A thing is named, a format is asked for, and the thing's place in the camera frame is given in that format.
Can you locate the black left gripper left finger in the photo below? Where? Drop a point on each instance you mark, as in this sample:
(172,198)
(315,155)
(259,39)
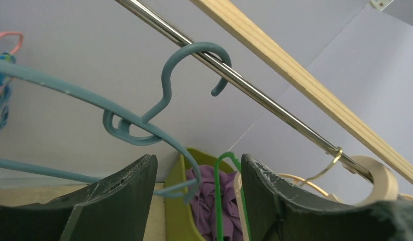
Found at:
(113,208)

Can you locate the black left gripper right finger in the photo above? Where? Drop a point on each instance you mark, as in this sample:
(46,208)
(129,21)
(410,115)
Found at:
(279,210)

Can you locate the purple garment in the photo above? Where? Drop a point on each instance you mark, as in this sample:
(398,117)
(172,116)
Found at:
(204,209)

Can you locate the teal plastic hanger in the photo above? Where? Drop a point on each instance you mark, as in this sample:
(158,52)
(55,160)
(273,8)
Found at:
(125,125)

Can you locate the beige plastic hanger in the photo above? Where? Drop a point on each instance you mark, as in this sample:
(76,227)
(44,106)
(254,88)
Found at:
(298,180)

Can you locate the green plastic bin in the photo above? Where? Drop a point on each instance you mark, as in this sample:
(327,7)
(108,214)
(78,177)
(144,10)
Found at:
(179,218)

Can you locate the wooden clothes rack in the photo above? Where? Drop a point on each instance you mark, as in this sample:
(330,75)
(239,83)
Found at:
(233,21)

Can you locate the blue floral garment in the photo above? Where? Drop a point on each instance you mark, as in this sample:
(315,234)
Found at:
(5,95)

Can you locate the pink wire hanger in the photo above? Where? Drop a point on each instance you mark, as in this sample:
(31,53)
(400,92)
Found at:
(18,38)

